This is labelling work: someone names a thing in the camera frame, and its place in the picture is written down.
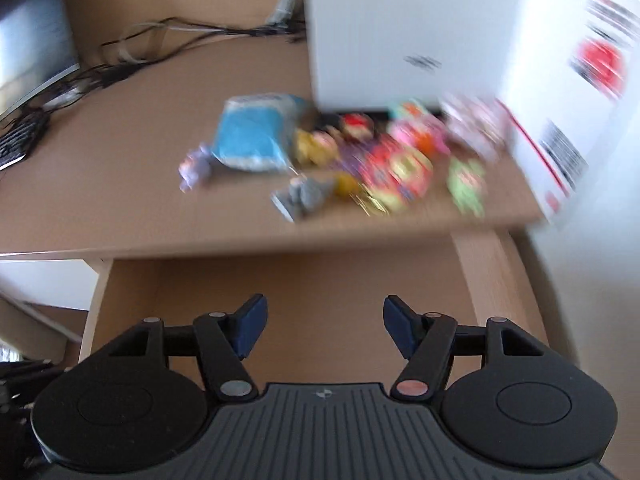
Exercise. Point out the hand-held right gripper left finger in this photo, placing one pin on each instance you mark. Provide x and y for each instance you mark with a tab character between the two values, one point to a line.
250	327

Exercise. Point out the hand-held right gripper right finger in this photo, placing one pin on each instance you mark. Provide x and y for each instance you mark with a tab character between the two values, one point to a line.
400	327

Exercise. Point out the grey plush toy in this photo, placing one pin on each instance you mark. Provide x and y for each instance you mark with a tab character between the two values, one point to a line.
305	195

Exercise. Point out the red multicoloured packet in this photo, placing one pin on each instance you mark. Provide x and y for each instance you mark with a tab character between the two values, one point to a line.
395	175

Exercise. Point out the small yellow toy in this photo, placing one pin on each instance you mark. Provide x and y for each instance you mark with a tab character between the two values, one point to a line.
346	184

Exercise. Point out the bright green toy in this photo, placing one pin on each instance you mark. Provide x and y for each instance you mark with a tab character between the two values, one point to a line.
467	185

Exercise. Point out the purple plush toy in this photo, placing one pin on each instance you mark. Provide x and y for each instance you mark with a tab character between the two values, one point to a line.
195	167

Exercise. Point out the yellow plush toy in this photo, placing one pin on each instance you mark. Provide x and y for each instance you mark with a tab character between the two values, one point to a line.
315	147

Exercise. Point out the blue plastic packet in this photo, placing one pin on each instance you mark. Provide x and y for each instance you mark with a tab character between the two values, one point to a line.
250	135

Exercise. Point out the pink and orange toy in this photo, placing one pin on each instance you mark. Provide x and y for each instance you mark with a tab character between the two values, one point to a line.
417	130

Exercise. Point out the red round toy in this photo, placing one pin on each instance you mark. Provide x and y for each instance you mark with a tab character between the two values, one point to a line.
357	126

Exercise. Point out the white cabinet panel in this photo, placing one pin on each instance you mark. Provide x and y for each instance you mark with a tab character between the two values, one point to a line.
45	282

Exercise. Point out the white and pink toy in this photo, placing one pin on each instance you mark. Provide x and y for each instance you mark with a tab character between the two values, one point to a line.
475	122

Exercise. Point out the black keyboard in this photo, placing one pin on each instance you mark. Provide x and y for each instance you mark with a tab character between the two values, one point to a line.
20	140

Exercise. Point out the white cardboard box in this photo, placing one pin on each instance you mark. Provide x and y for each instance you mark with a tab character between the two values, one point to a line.
400	25

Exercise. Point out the black computer monitor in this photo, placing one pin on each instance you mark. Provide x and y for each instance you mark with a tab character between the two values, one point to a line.
30	35

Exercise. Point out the dark frame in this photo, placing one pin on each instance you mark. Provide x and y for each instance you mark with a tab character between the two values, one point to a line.
20	395

